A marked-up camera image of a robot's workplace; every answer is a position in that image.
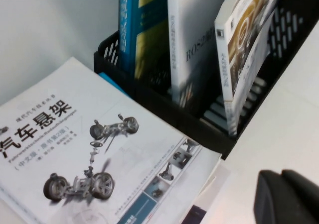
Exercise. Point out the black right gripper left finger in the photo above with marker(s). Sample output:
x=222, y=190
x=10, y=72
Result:
x=271, y=204

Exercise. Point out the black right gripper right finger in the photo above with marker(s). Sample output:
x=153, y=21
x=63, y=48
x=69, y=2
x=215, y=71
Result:
x=304, y=186

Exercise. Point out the yellow-green mechanisms book blue spine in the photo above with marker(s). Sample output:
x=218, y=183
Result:
x=149, y=47

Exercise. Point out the white book purple stripe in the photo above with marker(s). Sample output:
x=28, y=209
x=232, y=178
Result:
x=197, y=215

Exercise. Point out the black plastic book stand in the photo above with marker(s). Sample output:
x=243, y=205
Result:
x=199, y=129

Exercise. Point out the white spine gold cover book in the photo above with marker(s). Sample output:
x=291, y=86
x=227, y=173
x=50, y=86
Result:
x=249, y=34

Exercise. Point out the white ROS book orange edge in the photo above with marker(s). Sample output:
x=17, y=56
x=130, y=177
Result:
x=194, y=22

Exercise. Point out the white car suspension book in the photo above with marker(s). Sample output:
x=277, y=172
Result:
x=74, y=134

